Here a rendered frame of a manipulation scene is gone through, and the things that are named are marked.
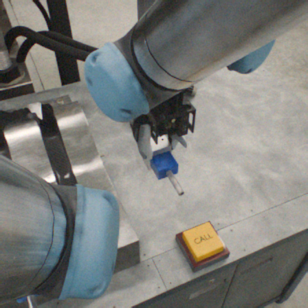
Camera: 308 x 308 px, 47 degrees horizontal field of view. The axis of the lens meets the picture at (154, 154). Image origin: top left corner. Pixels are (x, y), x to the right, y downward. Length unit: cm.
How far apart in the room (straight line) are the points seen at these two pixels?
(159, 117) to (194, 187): 31
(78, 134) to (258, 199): 43
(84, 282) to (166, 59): 17
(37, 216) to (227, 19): 15
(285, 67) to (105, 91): 252
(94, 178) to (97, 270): 53
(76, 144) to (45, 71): 195
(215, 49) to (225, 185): 62
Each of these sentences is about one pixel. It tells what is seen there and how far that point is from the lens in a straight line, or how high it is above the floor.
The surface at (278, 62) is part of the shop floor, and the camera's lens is 285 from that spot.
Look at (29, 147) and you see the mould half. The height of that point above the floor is 92.
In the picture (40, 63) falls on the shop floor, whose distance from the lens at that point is 281.
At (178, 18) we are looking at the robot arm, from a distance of 26.
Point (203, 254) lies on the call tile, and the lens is 70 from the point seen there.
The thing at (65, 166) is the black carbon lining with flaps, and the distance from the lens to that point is 78.
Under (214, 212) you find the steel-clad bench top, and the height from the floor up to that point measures 80.
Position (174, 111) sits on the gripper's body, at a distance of 56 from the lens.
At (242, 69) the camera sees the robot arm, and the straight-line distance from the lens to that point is 42.
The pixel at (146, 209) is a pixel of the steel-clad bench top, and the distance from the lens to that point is 79.
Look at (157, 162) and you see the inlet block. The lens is 69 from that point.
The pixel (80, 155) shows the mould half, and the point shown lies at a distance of 78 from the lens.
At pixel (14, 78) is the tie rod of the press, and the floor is 80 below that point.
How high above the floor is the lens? 146
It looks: 47 degrees down
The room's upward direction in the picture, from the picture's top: straight up
